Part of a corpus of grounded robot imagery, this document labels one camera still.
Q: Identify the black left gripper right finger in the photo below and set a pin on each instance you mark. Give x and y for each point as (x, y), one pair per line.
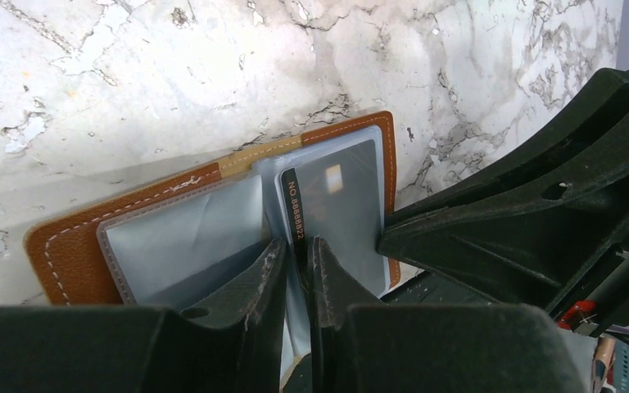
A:
(362, 344)

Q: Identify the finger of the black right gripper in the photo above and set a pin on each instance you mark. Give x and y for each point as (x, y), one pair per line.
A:
(602, 102)
(559, 248)

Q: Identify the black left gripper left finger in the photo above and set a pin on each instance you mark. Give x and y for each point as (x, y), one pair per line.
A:
(231, 341)

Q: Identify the brown leather card holder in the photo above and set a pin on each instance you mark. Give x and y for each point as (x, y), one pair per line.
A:
(173, 241)

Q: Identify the black credit card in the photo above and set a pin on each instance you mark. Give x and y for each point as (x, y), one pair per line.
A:
(333, 190)

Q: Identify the black metal base rail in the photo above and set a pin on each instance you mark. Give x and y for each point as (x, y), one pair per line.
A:
(429, 288)

